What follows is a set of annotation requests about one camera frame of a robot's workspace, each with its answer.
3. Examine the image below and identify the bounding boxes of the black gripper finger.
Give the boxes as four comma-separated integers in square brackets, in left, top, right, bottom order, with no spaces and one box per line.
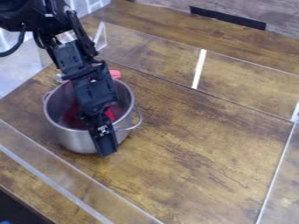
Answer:
[88,113,117,158]

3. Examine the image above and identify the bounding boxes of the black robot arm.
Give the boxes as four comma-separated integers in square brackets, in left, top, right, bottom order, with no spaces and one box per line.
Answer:
[0,0,117,157]

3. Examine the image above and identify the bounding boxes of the red star-shaped block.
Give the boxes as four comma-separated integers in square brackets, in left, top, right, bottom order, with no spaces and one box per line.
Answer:
[60,101,127,130]

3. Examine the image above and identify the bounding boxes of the clear acrylic triangular bracket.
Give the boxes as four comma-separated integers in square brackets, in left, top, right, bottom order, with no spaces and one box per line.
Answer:
[93,22,108,51]

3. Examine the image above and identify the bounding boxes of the silver metal pot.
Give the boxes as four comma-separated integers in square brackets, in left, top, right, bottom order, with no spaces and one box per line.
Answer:
[41,80,144,154]

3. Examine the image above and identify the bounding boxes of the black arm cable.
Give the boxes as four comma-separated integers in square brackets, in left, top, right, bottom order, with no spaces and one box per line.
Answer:
[0,24,27,58]

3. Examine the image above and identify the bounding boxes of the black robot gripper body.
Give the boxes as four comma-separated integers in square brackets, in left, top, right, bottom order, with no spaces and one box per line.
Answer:
[60,60,117,116]

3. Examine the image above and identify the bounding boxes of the small pink oval object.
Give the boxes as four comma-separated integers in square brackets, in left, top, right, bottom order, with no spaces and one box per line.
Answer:
[109,70,121,79]

